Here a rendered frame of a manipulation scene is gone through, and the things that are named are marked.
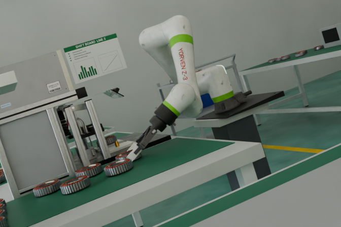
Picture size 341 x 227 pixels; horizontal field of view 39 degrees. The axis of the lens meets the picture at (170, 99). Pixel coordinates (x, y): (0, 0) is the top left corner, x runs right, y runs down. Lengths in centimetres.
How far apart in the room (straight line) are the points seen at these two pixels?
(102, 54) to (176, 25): 563
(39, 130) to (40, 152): 9
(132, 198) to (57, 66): 103
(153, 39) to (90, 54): 552
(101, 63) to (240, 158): 644
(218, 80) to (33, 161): 105
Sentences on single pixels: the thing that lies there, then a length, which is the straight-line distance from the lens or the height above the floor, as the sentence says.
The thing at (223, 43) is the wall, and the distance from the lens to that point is 865.
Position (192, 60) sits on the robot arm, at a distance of 226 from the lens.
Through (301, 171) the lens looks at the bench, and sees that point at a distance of 117.
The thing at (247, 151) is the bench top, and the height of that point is 74.
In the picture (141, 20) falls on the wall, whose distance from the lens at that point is 818.
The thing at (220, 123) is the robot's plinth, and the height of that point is 72.
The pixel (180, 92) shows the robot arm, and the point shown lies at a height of 96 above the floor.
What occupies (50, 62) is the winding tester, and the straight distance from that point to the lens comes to 232.
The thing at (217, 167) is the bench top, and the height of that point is 73.
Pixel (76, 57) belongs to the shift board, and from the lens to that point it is 784.
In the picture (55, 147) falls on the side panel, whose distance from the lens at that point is 218.
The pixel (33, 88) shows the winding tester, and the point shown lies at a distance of 230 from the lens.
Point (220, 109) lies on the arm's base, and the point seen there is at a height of 78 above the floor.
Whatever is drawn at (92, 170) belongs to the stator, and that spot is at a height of 78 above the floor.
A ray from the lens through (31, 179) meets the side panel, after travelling 218.
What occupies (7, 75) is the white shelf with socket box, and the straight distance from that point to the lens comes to 141.
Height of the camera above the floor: 107
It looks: 4 degrees down
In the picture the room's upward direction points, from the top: 18 degrees counter-clockwise
